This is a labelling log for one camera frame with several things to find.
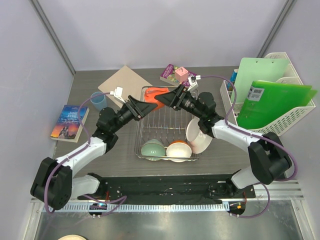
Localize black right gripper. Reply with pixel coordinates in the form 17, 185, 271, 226
155, 84, 205, 120

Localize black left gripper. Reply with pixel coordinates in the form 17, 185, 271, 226
110, 95, 157, 133

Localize orange ceramic mug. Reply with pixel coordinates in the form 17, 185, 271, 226
144, 87, 169, 111

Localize blue plastic cup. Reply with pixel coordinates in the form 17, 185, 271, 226
90, 91, 108, 111

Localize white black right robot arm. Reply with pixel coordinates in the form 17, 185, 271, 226
154, 85, 292, 198

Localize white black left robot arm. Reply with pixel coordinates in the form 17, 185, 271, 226
30, 96, 157, 214

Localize purple paperback book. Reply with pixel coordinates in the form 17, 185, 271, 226
159, 64, 197, 87

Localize pink cube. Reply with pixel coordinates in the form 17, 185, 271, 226
174, 67, 189, 84

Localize green ceramic bowl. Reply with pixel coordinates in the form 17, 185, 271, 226
140, 139, 166, 161

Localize orange white ceramic bowl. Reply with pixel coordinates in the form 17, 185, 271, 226
166, 140, 192, 163

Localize blue white carton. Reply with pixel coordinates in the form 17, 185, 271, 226
226, 69, 238, 91

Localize blue Jane Eyre book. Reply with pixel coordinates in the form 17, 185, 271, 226
50, 105, 83, 143

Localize light green clipboard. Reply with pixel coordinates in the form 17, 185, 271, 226
234, 57, 290, 103

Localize bright green plastic folder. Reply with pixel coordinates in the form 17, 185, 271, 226
237, 80, 318, 130

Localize white plastic file organizer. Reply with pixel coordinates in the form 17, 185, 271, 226
220, 52, 316, 136

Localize cream round plate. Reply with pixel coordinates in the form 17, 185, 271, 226
58, 234, 86, 240

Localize metal wire dish rack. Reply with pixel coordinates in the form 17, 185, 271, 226
134, 86, 201, 162

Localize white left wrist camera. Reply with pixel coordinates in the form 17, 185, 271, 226
110, 86, 126, 104

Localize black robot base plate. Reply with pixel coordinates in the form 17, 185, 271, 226
90, 173, 256, 205

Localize white slotted cable duct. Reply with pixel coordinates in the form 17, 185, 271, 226
58, 201, 230, 213

